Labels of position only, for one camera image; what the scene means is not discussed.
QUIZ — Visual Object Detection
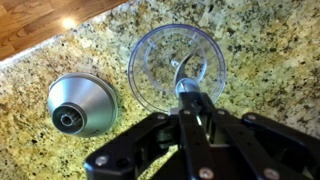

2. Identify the clear plastic chopper bowl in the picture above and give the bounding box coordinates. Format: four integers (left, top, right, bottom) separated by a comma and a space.
128, 24, 226, 112

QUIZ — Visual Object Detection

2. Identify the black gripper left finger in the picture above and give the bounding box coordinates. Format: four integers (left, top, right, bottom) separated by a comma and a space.
84, 92, 214, 180

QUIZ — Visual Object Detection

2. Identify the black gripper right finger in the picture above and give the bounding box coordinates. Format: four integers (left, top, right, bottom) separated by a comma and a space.
201, 93, 320, 180

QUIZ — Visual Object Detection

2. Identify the silver conical chopper lid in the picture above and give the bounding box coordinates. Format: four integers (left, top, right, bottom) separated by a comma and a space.
47, 72, 118, 138

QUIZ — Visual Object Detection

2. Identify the grey chopper blade assembly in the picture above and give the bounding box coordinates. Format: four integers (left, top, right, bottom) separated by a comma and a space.
174, 49, 200, 96

